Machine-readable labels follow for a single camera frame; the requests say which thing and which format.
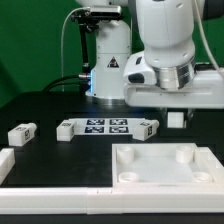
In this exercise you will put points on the white left fence piece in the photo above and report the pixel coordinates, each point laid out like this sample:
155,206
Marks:
7,161

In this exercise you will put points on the black camera stand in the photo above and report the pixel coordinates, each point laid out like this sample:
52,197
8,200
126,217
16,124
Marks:
87,24

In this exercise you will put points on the white marker base plate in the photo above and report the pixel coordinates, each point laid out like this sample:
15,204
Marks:
105,126

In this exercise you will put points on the white front fence rail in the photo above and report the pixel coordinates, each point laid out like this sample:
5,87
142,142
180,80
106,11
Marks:
110,200

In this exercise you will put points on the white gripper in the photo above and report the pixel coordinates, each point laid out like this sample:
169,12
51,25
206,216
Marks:
205,91

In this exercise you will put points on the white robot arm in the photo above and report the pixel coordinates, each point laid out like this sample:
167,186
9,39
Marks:
146,54

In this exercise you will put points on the white square tabletop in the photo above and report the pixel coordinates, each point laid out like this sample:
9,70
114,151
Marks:
165,164

